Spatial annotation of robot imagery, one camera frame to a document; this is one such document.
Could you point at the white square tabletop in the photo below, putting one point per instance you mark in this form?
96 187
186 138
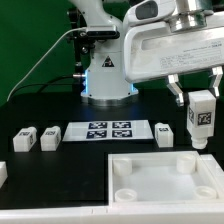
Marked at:
164 177

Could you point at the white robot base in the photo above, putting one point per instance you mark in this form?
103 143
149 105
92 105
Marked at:
105 77

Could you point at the white block left edge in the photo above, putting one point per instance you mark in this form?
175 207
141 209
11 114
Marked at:
3 173

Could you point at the white sheet with tags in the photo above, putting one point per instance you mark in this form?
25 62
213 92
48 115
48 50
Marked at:
108 130

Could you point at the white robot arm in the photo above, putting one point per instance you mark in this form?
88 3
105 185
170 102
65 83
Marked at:
179 15

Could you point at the black camera on stand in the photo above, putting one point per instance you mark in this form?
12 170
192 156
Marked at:
84 42

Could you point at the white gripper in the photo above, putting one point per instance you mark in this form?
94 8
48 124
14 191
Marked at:
152 51

